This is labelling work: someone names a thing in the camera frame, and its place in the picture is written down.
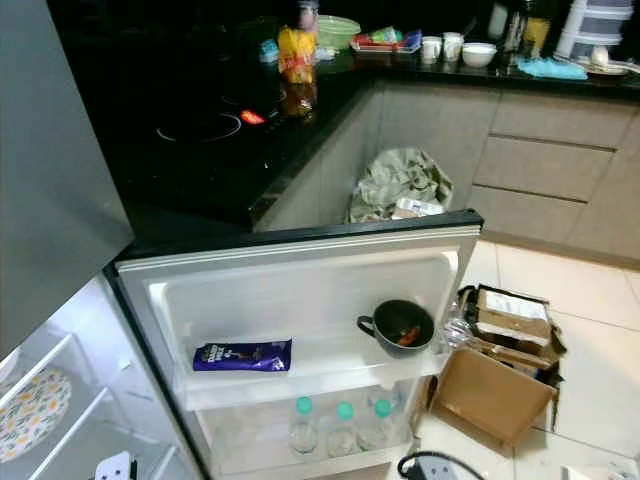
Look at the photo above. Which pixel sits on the grey steel fridge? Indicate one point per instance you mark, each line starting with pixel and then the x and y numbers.
pixel 50 150

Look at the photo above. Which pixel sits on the grey fridge lower door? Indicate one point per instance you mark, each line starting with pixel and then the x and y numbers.
pixel 320 280

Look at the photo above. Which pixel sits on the white plate yellow pattern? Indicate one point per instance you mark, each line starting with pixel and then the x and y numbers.
pixel 32 410

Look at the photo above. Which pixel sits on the black induction hob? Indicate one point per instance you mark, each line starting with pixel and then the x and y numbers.
pixel 200 125

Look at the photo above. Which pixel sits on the purple chocolate bar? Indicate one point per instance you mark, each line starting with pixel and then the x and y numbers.
pixel 242 355

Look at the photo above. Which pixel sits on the small red object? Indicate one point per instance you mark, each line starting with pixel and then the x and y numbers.
pixel 252 117

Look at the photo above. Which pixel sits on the small blue white cup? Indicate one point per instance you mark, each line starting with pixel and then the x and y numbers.
pixel 268 50

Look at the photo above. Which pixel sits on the dark soda bottle yellow label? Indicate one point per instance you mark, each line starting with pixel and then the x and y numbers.
pixel 298 65

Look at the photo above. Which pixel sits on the light green plastic bowl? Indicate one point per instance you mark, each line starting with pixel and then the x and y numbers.
pixel 337 32

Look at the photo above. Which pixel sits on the dark grey mug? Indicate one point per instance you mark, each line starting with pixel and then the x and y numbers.
pixel 390 320

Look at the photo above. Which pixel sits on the grey green crumpled bag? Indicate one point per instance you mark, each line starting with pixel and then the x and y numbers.
pixel 400 180

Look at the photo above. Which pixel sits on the white labelled packet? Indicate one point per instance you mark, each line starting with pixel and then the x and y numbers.
pixel 418 208

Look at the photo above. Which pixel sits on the small red pepper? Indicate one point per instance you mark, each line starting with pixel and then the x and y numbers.
pixel 408 337

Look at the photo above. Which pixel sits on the red tray with items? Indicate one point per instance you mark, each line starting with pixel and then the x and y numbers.
pixel 385 43

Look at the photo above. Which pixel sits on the white mug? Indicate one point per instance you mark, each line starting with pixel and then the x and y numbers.
pixel 452 45
pixel 430 47

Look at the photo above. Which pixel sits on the white bowl on counter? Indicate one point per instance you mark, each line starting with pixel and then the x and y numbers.
pixel 478 55

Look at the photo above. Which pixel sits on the brown cardboard box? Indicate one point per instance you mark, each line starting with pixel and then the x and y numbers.
pixel 490 395

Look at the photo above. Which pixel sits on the grey kitchen cabinet black counter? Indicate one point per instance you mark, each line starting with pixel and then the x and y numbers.
pixel 540 150

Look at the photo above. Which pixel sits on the dark glass bottle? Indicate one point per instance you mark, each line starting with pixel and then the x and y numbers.
pixel 512 25

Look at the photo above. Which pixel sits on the yellow oil bottle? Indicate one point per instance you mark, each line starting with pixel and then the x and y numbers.
pixel 538 35

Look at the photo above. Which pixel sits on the teal cloth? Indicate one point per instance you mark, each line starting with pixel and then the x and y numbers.
pixel 550 68

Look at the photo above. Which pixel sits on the small plate with egg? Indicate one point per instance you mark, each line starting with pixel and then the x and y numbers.
pixel 603 62

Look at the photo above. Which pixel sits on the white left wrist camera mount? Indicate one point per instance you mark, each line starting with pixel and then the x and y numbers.
pixel 115 467

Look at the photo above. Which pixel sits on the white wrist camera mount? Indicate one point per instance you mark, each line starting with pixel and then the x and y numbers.
pixel 115 467
pixel 438 468

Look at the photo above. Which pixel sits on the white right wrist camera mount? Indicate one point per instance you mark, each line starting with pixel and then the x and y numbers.
pixel 438 468

